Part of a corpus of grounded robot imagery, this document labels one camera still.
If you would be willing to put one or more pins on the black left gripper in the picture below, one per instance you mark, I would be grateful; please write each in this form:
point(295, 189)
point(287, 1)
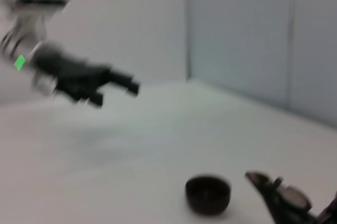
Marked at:
point(68, 74)

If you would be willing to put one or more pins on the small dark brown teacup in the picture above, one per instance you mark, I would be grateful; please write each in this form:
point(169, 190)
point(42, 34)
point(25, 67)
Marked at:
point(208, 195)

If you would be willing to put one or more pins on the black round teapot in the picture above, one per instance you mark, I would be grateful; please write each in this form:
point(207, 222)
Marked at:
point(279, 203)

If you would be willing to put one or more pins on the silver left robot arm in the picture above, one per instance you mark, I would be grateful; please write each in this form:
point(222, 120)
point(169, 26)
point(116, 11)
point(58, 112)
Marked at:
point(15, 55)

